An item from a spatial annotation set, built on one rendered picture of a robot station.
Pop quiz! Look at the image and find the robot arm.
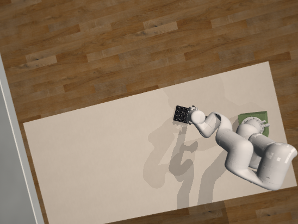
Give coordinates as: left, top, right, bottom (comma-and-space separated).
188, 107, 297, 191

